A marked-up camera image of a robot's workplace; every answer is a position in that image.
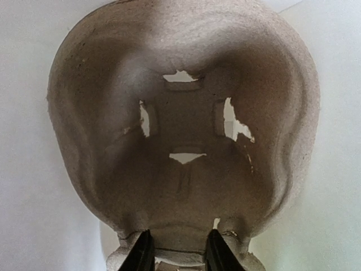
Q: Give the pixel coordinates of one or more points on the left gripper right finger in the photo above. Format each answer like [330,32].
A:
[218,255]

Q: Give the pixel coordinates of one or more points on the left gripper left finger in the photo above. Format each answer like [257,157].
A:
[142,255]

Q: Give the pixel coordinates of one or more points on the beige paper bag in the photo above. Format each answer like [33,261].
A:
[45,226]

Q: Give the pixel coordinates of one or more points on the brown cardboard cup carrier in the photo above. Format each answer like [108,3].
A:
[177,116]

